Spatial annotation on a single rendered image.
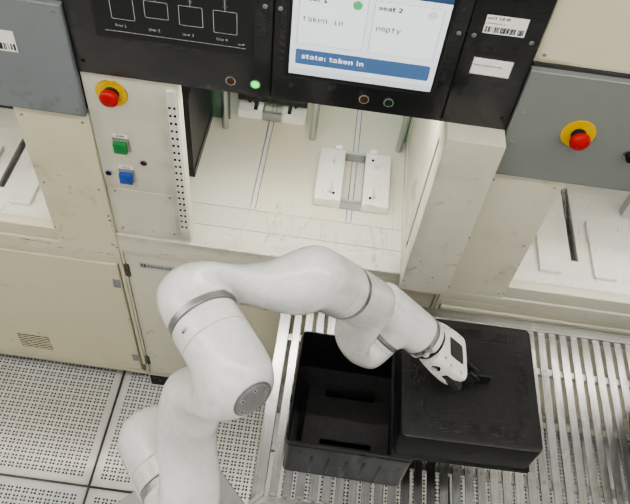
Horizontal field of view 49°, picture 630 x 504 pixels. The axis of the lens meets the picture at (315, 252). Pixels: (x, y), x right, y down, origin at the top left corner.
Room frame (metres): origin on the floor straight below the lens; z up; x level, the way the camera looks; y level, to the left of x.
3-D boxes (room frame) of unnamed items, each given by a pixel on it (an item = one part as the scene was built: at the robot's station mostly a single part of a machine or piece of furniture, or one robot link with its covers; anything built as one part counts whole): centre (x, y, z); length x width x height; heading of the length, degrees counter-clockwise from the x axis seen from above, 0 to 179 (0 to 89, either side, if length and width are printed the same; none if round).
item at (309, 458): (0.71, -0.13, 0.85); 0.28 x 0.28 x 0.17; 89
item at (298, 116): (1.72, 0.19, 0.89); 0.22 x 0.21 x 0.04; 0
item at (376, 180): (1.40, -0.08, 0.89); 0.22 x 0.21 x 0.04; 0
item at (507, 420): (0.71, -0.36, 1.02); 0.29 x 0.29 x 0.13; 1
